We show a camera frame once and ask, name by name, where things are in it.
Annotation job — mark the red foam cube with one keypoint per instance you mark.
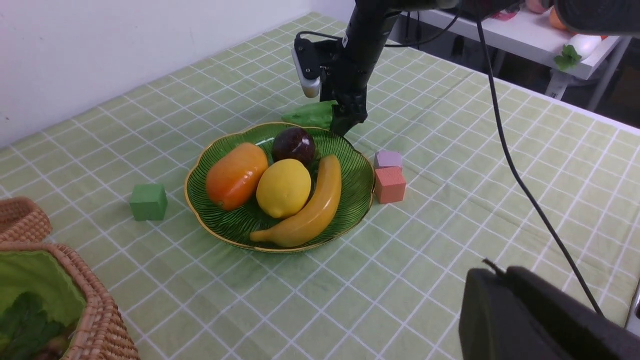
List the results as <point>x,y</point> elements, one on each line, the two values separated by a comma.
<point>390,185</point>

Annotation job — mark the orange carrot toy with leaves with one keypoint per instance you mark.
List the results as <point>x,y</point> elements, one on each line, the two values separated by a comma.
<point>29,333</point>

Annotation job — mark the pink foam cube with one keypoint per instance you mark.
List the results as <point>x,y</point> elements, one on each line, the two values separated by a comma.
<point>386,158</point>

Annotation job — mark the green foam cube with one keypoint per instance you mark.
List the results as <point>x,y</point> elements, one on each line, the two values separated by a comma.
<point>148,202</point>

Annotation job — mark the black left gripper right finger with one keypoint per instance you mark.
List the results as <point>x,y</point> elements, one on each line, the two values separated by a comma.
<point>579,331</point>

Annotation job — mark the green bitter gourd toy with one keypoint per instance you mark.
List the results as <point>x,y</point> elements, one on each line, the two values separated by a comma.
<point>317,114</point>

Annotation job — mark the white side table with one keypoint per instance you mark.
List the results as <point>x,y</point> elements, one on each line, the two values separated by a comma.
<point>467,52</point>

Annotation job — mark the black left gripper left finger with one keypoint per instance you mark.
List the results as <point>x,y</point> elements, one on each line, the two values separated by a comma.
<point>511,314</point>

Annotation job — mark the dark purple passion fruit toy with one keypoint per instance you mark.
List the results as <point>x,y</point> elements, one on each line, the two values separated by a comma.
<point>294,143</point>

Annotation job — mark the green glass leaf plate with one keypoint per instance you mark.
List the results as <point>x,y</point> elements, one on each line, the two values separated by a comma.
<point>234,227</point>

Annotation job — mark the woven wicker basket lid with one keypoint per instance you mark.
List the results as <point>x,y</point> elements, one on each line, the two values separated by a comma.
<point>22,220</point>

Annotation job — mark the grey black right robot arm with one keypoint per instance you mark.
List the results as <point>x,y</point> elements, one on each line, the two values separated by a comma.
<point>400,20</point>

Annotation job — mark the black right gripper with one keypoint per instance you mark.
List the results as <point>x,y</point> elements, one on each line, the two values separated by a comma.
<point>348,75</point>

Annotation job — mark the yellow lemon toy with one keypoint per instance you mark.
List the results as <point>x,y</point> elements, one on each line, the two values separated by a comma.
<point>284,188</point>

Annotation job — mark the woven wicker basket green lining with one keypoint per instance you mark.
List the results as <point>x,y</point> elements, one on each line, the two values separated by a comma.
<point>71,294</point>

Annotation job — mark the orange mango toy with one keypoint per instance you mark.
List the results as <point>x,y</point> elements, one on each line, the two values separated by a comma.
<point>233,180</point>

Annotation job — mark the green checkered tablecloth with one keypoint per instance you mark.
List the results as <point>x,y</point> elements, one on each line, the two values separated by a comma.
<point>390,289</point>

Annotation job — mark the yellow banana toy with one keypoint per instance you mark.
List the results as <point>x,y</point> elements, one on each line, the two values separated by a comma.
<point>317,214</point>

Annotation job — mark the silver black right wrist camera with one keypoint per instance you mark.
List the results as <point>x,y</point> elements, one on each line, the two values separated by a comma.
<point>307,66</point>

